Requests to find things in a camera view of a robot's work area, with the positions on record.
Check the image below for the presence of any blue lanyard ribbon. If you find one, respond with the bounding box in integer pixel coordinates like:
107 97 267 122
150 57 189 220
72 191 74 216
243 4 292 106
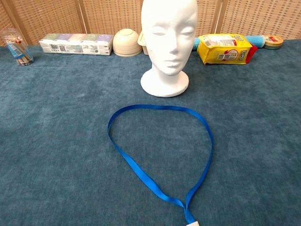
107 104 215 226

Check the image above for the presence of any beige lidded food container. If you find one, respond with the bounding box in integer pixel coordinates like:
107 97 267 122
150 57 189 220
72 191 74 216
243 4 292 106
137 30 149 56

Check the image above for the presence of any beige upturned bowl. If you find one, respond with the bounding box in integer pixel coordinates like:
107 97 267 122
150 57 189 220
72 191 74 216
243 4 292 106
112 28 143 57

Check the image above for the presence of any white foam mannequin head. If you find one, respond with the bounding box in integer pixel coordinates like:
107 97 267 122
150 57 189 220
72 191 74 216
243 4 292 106
140 0 198 97

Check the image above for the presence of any teal table cloth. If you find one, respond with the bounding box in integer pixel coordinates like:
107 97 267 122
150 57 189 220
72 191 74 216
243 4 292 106
0 39 301 226

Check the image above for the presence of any yellow snack bag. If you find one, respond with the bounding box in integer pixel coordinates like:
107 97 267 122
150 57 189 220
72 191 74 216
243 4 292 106
197 33 253 65

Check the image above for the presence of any pastel tissue multipack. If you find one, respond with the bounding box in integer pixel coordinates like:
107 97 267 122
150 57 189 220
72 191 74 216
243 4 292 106
39 33 114 56

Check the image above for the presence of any light blue roll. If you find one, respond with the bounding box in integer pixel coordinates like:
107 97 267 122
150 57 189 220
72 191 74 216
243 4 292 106
193 34 268 51

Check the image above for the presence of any woven folding screen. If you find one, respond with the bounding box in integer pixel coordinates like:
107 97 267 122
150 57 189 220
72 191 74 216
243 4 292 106
0 0 301 47

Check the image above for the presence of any round tin with red label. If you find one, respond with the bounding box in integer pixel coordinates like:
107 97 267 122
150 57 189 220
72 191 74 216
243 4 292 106
264 34 285 50

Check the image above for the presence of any clear jar of sticks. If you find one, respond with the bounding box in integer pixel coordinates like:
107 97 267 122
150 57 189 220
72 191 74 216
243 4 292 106
0 28 34 66

